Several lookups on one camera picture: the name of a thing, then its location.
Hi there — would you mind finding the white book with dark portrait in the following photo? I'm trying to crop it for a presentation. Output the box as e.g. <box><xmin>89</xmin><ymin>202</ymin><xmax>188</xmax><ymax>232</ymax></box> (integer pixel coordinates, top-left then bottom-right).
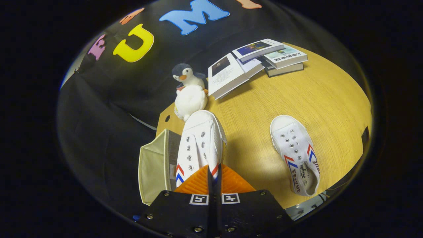
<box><xmin>208</xmin><ymin>53</ymin><xmax>250</xmax><ymax>100</ymax></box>

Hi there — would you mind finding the pale green cover book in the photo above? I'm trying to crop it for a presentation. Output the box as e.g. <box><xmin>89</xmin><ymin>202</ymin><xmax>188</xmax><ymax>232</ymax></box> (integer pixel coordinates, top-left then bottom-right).
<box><xmin>263</xmin><ymin>45</ymin><xmax>308</xmax><ymax>70</ymax></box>

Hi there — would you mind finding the beige fabric storage box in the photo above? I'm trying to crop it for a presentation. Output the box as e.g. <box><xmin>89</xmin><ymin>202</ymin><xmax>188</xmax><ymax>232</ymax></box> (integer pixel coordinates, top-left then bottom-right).
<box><xmin>138</xmin><ymin>129</ymin><xmax>182</xmax><ymax>206</ymax></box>

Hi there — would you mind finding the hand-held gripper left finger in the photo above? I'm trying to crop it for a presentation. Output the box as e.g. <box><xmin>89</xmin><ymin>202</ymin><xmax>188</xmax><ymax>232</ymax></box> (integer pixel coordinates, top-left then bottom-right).
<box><xmin>137</xmin><ymin>164</ymin><xmax>212</xmax><ymax>238</ymax></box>

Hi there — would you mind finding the book with blue picture cover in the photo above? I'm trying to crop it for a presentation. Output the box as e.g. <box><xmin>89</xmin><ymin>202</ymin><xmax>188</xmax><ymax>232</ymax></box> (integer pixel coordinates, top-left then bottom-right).
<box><xmin>232</xmin><ymin>39</ymin><xmax>285</xmax><ymax>62</ymax></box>

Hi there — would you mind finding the grey penguin plush toy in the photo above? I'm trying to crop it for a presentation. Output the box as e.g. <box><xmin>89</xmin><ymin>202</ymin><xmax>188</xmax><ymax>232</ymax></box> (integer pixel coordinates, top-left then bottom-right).
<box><xmin>172</xmin><ymin>63</ymin><xmax>207</xmax><ymax>91</ymax></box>

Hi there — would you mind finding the white round plush toy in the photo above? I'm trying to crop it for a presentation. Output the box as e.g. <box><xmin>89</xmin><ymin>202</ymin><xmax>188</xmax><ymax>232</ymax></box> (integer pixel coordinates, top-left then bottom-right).
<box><xmin>174</xmin><ymin>85</ymin><xmax>209</xmax><ymax>122</ymax></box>

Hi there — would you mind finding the white canvas shoe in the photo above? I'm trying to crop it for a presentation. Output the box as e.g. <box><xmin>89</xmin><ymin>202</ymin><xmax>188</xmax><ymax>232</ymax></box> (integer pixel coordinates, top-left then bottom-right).
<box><xmin>175</xmin><ymin>110</ymin><xmax>227</xmax><ymax>188</ymax></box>
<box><xmin>270</xmin><ymin>115</ymin><xmax>321</xmax><ymax>197</ymax></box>

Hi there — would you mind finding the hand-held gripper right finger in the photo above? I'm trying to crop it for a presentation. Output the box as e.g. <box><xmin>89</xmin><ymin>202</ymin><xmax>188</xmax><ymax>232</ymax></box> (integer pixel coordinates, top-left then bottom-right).
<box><xmin>213</xmin><ymin>164</ymin><xmax>294</xmax><ymax>238</ymax></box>

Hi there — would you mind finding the plain white book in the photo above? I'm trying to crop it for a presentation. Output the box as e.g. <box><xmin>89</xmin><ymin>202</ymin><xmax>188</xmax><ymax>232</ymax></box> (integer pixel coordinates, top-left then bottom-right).
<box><xmin>236</xmin><ymin>58</ymin><xmax>265</xmax><ymax>78</ymax></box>

